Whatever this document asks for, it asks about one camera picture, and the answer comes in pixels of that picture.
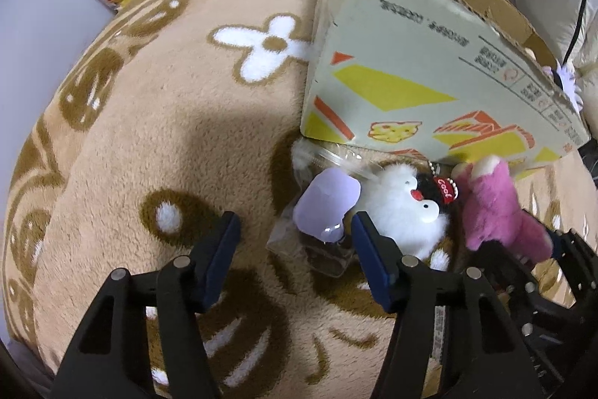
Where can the printed cardboard box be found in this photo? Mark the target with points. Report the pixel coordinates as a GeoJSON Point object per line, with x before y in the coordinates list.
{"type": "Point", "coordinates": [397, 67]}

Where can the lavender pouch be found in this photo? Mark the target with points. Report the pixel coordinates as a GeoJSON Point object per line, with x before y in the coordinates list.
{"type": "Point", "coordinates": [322, 202]}

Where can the purple and white plush toy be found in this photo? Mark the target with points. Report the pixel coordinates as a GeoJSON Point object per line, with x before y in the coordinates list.
{"type": "Point", "coordinates": [567, 79]}

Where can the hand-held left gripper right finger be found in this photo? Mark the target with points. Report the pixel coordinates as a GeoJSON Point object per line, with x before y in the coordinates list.
{"type": "Point", "coordinates": [371, 258]}

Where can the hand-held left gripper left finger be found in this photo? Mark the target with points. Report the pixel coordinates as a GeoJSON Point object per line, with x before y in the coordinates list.
{"type": "Point", "coordinates": [219, 258]}

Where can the beige patterned blanket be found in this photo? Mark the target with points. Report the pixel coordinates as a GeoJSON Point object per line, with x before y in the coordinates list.
{"type": "Point", "coordinates": [187, 100]}

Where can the pink plush toy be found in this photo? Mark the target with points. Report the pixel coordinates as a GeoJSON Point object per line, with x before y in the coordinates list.
{"type": "Point", "coordinates": [490, 207]}

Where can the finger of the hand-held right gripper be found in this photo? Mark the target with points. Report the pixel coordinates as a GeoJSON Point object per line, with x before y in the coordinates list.
{"type": "Point", "coordinates": [577, 268]}
{"type": "Point", "coordinates": [518, 273]}

